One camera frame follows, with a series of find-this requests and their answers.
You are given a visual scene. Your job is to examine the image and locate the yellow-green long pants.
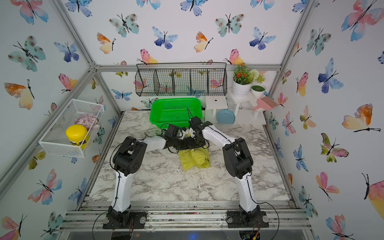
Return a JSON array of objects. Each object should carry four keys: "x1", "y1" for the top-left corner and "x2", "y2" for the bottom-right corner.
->
[{"x1": 178, "y1": 148, "x2": 211, "y2": 171}]

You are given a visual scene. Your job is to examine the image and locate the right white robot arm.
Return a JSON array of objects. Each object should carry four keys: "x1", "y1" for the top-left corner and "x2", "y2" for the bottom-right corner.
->
[{"x1": 179, "y1": 117, "x2": 260, "y2": 213}]

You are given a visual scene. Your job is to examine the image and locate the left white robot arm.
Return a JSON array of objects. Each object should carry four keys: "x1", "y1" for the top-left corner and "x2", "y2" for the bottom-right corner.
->
[{"x1": 110, "y1": 125, "x2": 196, "y2": 213}]

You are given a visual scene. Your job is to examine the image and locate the green plastic basket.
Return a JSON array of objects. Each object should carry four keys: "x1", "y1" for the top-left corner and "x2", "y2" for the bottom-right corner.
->
[{"x1": 150, "y1": 98, "x2": 203, "y2": 128}]

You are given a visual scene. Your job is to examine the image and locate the light blue round object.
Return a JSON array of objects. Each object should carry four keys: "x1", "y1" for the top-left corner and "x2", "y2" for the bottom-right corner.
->
[{"x1": 216, "y1": 109, "x2": 236, "y2": 125}]

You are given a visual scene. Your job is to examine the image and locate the potted plant white pot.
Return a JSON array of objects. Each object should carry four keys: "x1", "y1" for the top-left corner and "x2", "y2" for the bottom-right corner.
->
[{"x1": 232, "y1": 62, "x2": 266, "y2": 98}]

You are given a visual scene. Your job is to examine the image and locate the small white green cup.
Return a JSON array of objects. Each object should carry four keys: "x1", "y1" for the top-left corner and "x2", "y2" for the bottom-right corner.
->
[{"x1": 251, "y1": 84, "x2": 266, "y2": 99}]

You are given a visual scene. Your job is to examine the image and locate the pink dustpan brush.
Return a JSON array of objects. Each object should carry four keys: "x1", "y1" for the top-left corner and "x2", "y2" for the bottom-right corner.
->
[{"x1": 252, "y1": 97, "x2": 279, "y2": 112}]

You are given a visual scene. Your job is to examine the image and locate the pink artificial flowers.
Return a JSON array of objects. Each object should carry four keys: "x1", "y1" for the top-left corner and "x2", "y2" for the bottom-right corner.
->
[{"x1": 75, "y1": 114, "x2": 100, "y2": 131}]

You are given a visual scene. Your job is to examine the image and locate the yellow lidded jar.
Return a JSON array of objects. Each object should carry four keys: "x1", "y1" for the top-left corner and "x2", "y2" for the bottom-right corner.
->
[{"x1": 66, "y1": 125, "x2": 90, "y2": 150}]

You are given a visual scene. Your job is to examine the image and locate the black wire wall basket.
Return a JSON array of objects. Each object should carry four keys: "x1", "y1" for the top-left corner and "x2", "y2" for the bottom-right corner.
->
[{"x1": 134, "y1": 62, "x2": 228, "y2": 98}]

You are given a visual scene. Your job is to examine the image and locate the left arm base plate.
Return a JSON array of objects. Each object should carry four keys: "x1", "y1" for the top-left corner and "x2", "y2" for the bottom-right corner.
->
[{"x1": 103, "y1": 211, "x2": 148, "y2": 230}]

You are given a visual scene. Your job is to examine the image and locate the white mesh wall basket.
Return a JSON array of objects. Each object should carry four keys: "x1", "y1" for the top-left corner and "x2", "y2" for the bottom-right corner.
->
[{"x1": 39, "y1": 99, "x2": 105, "y2": 158}]

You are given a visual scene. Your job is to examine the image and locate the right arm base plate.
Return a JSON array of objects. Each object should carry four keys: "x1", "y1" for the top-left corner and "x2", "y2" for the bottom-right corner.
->
[{"x1": 226, "y1": 210, "x2": 270, "y2": 228}]

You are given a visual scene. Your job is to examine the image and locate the aluminium front rail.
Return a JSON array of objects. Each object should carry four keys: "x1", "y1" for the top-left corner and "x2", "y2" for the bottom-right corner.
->
[{"x1": 60, "y1": 209, "x2": 312, "y2": 232}]

